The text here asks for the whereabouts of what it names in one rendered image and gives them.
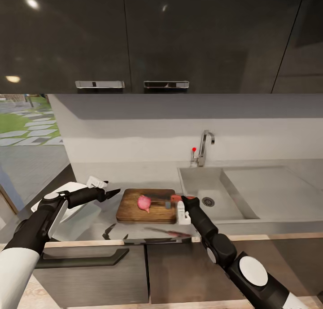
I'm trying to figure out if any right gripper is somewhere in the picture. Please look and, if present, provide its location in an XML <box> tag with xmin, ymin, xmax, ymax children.
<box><xmin>181</xmin><ymin>196</ymin><xmax>209</xmax><ymax>229</ymax></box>

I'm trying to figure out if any cutting board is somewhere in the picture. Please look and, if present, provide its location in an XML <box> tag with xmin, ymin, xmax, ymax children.
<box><xmin>116</xmin><ymin>188</ymin><xmax>178</xmax><ymax>222</ymax></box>

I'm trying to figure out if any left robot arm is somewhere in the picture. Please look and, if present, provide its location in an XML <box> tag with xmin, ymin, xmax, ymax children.
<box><xmin>0</xmin><ymin>176</ymin><xmax>121</xmax><ymax>309</ymax></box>

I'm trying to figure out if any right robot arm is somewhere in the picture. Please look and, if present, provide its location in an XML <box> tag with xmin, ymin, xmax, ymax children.
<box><xmin>178</xmin><ymin>196</ymin><xmax>309</xmax><ymax>309</ymax></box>

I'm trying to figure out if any parer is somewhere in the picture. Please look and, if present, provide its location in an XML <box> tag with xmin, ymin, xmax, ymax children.
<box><xmin>144</xmin><ymin>194</ymin><xmax>194</xmax><ymax>201</ymax></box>

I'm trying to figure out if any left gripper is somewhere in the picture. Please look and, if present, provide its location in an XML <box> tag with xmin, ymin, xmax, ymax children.
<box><xmin>78</xmin><ymin>187</ymin><xmax>121</xmax><ymax>205</ymax></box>

